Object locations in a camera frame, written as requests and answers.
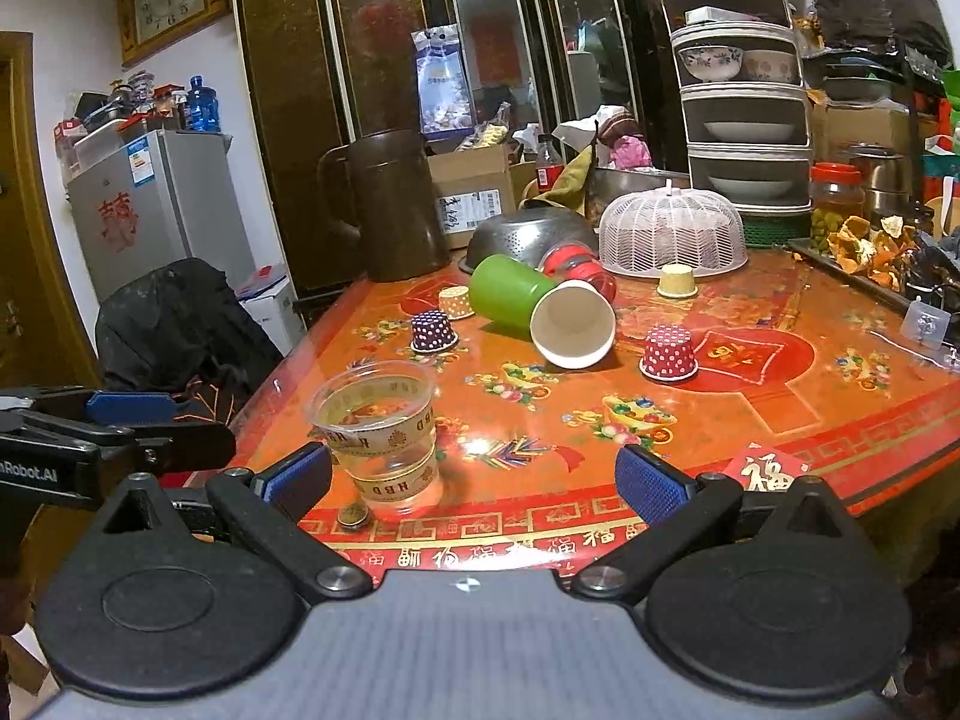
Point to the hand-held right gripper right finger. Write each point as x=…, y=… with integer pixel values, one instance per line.
x=649, y=484

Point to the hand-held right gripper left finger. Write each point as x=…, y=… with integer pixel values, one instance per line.
x=296, y=476

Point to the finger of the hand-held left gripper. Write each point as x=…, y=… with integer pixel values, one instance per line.
x=131, y=409
x=187, y=444

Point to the clear plastic cup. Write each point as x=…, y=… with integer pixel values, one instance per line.
x=379, y=427

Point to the red polka dot cup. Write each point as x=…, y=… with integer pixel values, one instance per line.
x=667, y=352

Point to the green paper cup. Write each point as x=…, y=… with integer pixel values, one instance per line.
x=574, y=322

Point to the purple polka dot cup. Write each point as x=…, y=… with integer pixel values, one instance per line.
x=433, y=331

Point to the yellow small cup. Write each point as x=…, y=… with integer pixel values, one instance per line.
x=677, y=281

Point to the orange dotted small cup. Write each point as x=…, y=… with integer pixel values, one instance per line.
x=455, y=302

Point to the green plastic cup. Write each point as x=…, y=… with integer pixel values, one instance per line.
x=510, y=291

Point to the small bottle cap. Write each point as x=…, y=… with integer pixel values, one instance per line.
x=352, y=516

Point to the black jacket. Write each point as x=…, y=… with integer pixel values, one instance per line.
x=180, y=322

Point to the red square sticker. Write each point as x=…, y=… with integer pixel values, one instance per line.
x=765, y=469

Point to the white carton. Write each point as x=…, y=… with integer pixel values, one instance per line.
x=266, y=304

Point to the silver refrigerator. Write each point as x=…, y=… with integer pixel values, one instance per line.
x=161, y=202

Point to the wooden door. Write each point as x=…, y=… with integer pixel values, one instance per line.
x=22, y=202

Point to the white mesh food cover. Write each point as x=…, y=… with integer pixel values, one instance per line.
x=671, y=232

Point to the metal colander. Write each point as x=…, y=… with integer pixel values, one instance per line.
x=525, y=234

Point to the green basket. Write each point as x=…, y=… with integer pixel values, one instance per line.
x=776, y=230

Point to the brown plastic jug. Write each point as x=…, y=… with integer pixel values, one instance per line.
x=390, y=202

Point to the pile of food containers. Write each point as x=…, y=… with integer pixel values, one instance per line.
x=112, y=116

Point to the metal basin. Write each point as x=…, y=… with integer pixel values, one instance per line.
x=637, y=184

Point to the olive cloth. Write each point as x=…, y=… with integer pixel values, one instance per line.
x=562, y=184

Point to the blue water bottle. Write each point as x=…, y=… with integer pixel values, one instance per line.
x=201, y=103

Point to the clear plastic hook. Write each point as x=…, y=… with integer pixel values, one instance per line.
x=926, y=322

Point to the tray of dried orange peels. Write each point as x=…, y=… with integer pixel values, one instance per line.
x=870, y=247

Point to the cardboard box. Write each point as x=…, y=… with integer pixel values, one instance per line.
x=472, y=195

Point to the pink cloth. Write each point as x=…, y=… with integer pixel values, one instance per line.
x=630, y=151

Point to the red label soda bottle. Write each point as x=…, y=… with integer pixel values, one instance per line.
x=547, y=165

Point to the red-lidded pickle jar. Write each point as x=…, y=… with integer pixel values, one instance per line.
x=834, y=202

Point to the dark wooden wardrobe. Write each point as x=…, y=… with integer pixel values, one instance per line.
x=300, y=90

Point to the metal pot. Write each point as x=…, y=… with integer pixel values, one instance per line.
x=877, y=169

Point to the white tiered dish rack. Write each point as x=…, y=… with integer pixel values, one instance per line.
x=802, y=112

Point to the blue and white snack bag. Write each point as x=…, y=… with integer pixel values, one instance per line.
x=444, y=82

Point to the blue floral bowl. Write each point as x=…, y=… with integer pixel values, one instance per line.
x=710, y=61

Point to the pale patterned bowl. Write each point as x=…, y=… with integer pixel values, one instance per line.
x=769, y=66

